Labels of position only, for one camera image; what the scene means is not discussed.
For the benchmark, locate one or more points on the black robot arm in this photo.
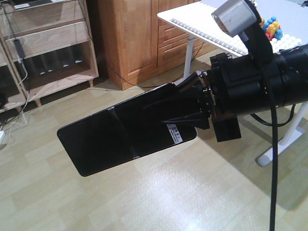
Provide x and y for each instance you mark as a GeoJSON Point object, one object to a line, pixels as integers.
{"type": "Point", "coordinates": [293, 67]}

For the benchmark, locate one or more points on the colourful toy blocks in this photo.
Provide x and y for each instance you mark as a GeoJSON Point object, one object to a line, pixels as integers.
{"type": "Point", "coordinates": [271, 28]}

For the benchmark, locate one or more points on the white desk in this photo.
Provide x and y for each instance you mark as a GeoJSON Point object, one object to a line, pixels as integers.
{"type": "Point", "coordinates": [260, 49]}

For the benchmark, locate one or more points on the black smartphone with sticker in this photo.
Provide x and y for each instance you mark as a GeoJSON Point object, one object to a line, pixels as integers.
{"type": "Point", "coordinates": [122, 133]}

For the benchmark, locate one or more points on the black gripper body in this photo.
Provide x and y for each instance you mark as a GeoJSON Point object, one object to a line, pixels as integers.
{"type": "Point", "coordinates": [239, 88]}

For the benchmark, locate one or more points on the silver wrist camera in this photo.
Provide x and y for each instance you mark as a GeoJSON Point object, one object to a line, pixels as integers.
{"type": "Point", "coordinates": [234, 16]}

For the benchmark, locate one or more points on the wooden cabinet with drawers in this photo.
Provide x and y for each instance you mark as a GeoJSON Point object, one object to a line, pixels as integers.
{"type": "Point", "coordinates": [138, 45]}

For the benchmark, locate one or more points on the wooden shelf unit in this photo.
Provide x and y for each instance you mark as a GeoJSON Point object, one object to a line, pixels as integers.
{"type": "Point", "coordinates": [48, 45]}

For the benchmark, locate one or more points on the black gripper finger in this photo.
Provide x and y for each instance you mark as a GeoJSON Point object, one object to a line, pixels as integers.
{"type": "Point", "coordinates": [192, 84]}
{"type": "Point", "coordinates": [181, 109]}

